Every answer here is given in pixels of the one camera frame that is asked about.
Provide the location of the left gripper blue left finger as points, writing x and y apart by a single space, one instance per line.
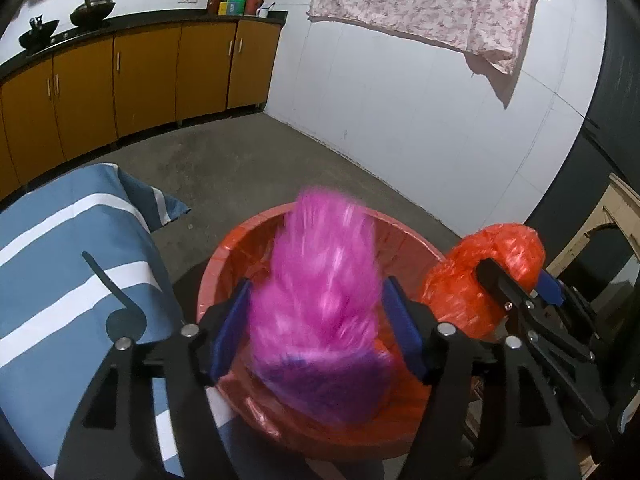
230 330

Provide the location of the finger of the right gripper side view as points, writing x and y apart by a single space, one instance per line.
506 292

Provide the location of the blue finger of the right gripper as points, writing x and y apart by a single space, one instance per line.
549 289

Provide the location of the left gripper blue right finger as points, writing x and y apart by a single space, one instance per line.
398 310

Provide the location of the purple plastic bag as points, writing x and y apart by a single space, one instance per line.
313 323

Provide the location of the brown lower kitchen cabinets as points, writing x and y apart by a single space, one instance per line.
85 90

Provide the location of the red plastic basket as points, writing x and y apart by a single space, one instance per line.
245 253

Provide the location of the blue white striped tablecloth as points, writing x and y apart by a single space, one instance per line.
101 376

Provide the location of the pink floral hanging cloth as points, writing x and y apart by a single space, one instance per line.
435 5

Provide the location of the black wok with lid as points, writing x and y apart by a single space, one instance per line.
91 12

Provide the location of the black wok left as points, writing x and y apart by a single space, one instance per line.
39 34

